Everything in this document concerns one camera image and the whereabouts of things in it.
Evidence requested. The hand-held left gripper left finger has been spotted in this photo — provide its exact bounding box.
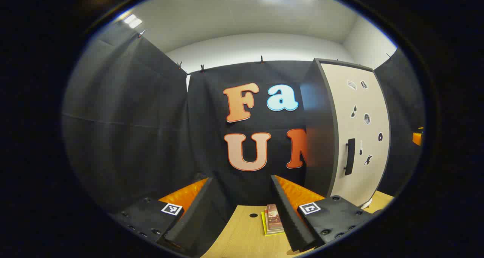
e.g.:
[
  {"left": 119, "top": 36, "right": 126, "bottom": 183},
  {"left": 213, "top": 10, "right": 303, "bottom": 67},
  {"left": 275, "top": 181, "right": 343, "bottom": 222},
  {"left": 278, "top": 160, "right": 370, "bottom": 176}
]
[{"left": 109, "top": 177, "right": 215, "bottom": 255}]

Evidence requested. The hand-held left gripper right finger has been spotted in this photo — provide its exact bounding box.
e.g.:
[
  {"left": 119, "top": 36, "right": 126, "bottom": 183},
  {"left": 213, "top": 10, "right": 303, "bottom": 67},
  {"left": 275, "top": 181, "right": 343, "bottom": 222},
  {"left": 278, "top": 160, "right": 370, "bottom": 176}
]
[{"left": 270, "top": 175, "right": 379, "bottom": 253}]

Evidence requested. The white cabinet door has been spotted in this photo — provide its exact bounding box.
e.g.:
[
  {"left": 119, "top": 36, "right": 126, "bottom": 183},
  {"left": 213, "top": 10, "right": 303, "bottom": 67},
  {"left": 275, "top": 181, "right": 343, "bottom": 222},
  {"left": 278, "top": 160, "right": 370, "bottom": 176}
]
[{"left": 321, "top": 62, "right": 390, "bottom": 208}]

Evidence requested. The black cabinet door handle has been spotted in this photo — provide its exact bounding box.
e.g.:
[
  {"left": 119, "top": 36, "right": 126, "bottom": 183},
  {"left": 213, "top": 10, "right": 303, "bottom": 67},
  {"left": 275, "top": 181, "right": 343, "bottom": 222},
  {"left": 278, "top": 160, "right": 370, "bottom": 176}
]
[{"left": 343, "top": 138, "right": 356, "bottom": 176}]

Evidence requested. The grey cabinet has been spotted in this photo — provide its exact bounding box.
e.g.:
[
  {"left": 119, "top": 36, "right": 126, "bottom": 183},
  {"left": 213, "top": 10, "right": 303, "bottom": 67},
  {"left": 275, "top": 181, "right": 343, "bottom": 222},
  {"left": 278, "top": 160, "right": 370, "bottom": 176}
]
[{"left": 301, "top": 58, "right": 392, "bottom": 209}]

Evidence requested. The brown cover book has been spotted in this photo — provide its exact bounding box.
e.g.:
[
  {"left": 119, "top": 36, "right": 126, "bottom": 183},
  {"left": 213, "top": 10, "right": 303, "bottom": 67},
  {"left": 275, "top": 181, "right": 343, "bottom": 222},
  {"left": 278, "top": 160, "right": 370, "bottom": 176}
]
[{"left": 266, "top": 204, "right": 284, "bottom": 231}]

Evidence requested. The black backdrop cloth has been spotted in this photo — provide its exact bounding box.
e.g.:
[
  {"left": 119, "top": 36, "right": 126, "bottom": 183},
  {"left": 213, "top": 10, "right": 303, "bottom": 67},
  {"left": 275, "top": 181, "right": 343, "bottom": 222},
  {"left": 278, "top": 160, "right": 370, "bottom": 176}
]
[{"left": 62, "top": 22, "right": 426, "bottom": 247}]

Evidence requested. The small ceiling light panel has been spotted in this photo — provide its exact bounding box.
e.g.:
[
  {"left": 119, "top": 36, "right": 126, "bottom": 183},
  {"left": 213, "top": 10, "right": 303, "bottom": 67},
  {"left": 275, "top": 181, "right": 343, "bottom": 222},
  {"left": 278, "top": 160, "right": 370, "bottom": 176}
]
[{"left": 124, "top": 14, "right": 143, "bottom": 29}]

